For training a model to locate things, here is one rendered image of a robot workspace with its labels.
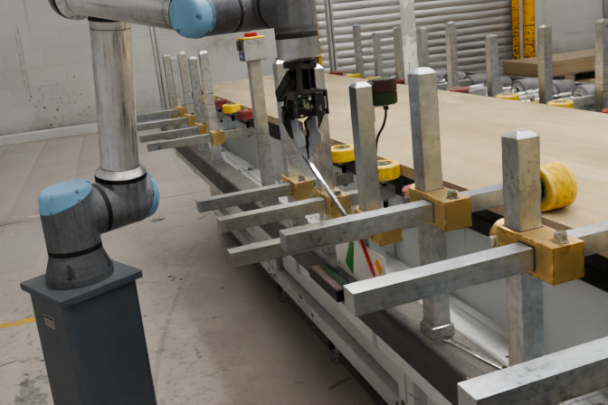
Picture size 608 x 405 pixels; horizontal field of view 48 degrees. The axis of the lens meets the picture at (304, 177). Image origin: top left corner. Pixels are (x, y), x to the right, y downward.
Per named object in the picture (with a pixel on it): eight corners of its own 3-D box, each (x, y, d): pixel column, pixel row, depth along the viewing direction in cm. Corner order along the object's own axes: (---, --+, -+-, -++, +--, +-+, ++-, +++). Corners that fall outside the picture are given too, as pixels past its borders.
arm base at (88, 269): (65, 295, 185) (59, 260, 182) (34, 281, 198) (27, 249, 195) (127, 271, 198) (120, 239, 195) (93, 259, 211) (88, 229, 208)
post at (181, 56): (193, 153, 328) (177, 51, 316) (191, 151, 331) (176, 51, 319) (199, 151, 329) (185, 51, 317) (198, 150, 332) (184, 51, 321)
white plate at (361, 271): (385, 305, 135) (382, 258, 133) (336, 264, 159) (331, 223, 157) (388, 305, 135) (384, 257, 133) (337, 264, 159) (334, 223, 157)
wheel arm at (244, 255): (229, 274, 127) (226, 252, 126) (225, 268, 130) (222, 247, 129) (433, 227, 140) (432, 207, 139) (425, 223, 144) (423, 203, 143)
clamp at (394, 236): (380, 247, 133) (378, 222, 132) (352, 229, 146) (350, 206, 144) (405, 240, 135) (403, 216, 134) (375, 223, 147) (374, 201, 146)
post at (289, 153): (295, 234, 189) (275, 61, 178) (290, 230, 193) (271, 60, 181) (307, 231, 191) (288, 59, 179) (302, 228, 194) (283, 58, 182)
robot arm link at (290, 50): (270, 40, 144) (312, 34, 147) (272, 63, 145) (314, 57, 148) (282, 40, 135) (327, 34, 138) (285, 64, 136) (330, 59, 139)
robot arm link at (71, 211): (36, 248, 195) (24, 189, 191) (90, 230, 207) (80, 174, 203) (62, 258, 185) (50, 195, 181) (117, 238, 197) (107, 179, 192)
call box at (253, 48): (245, 64, 200) (242, 37, 198) (239, 63, 207) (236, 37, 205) (268, 61, 202) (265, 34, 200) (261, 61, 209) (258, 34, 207)
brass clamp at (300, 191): (294, 202, 180) (292, 183, 178) (279, 191, 192) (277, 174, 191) (316, 197, 182) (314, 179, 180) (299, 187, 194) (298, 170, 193)
